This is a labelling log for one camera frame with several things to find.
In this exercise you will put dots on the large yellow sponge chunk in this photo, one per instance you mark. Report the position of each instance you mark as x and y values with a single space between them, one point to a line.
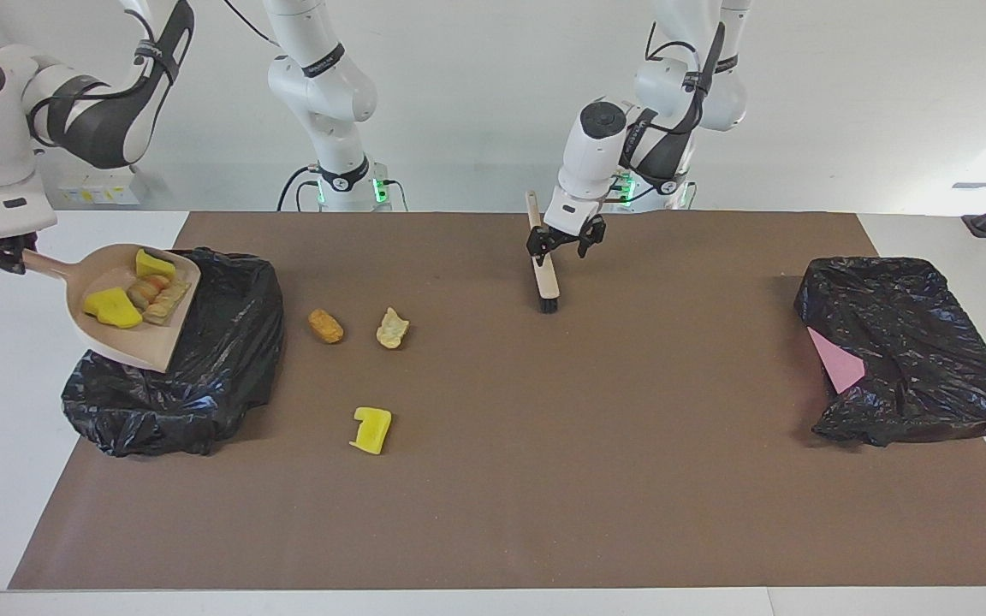
112 310

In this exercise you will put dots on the beige hand brush black bristles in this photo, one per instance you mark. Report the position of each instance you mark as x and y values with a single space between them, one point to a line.
547 278

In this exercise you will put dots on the black bag lined bin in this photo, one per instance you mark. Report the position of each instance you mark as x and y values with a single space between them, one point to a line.
228 359

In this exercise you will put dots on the brown table mat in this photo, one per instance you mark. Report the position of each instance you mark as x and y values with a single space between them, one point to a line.
544 530

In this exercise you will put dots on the orange brown fried nugget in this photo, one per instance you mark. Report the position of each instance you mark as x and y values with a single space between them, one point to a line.
326 327

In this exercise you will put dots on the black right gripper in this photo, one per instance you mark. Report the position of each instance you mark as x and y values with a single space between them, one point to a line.
9 239

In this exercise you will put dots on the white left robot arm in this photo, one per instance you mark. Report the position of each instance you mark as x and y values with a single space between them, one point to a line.
587 162

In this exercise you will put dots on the pink bin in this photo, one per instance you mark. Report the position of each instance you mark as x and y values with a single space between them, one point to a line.
837 364

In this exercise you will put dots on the yellow sponge chunk green edge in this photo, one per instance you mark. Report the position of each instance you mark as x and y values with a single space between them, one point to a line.
155 263

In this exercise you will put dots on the large pale foam scrap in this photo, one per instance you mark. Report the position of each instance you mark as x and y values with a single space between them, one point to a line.
169 306

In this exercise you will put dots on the small pale foam scrap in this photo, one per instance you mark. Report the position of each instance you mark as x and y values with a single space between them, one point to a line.
144 291

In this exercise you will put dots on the black bag on pink bin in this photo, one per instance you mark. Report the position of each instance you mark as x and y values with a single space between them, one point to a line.
921 342

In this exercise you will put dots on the pale pink plastic dustpan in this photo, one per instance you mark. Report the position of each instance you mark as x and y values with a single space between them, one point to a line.
138 342

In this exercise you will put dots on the yellow notched sponge piece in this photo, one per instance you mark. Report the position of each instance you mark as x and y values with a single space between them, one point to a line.
371 432

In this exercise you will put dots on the white wall socket box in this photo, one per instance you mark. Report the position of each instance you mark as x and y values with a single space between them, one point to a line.
99 184

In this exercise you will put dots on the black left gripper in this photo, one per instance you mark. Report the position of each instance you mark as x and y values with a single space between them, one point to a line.
574 233

